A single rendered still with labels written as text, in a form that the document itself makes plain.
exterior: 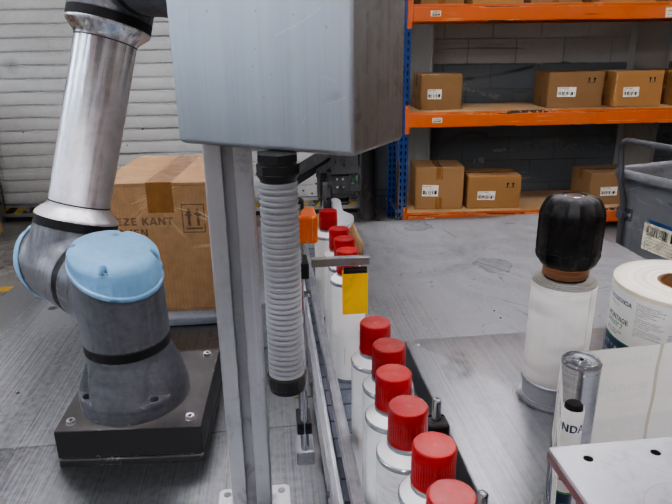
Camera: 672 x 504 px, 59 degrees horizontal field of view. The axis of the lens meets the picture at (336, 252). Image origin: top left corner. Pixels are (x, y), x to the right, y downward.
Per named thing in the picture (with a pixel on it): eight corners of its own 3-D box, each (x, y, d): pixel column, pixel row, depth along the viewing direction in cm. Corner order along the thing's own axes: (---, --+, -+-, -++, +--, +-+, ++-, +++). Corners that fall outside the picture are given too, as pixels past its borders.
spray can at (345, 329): (367, 382, 90) (368, 254, 83) (333, 384, 90) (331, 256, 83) (362, 364, 95) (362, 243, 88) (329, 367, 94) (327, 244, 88)
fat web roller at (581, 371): (591, 525, 63) (616, 369, 57) (550, 529, 62) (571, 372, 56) (570, 495, 67) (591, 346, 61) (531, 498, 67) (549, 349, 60)
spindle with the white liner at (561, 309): (595, 411, 82) (627, 201, 72) (533, 416, 81) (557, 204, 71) (564, 377, 90) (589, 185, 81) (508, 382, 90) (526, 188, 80)
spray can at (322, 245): (345, 319, 111) (344, 213, 104) (317, 321, 110) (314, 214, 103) (341, 308, 116) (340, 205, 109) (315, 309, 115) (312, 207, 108)
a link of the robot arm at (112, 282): (110, 367, 75) (92, 268, 69) (58, 333, 83) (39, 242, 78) (188, 330, 83) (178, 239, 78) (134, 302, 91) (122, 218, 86)
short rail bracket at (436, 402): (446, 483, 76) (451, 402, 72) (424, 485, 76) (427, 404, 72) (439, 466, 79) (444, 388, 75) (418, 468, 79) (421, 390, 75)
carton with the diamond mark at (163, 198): (230, 310, 123) (220, 181, 114) (113, 312, 122) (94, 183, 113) (247, 260, 151) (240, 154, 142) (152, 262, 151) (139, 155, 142)
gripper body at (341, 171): (362, 194, 115) (357, 135, 117) (318, 196, 114) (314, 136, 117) (357, 204, 123) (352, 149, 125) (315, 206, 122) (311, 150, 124)
